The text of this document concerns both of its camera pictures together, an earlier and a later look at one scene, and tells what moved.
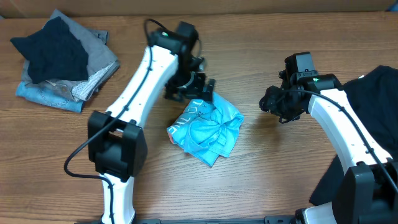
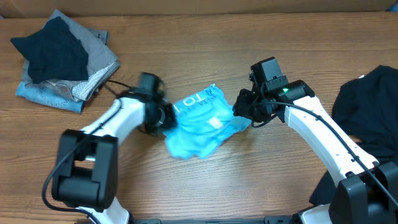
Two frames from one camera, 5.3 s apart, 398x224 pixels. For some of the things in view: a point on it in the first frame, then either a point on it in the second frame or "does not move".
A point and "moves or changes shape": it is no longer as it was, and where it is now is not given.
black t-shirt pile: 374,98 does not move
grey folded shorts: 102,62 does not move
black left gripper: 198,91 → 172,121
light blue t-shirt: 207,129 moves or changes shape
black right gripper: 269,104 → 241,109
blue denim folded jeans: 48,98 does not move
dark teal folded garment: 55,52 does not move
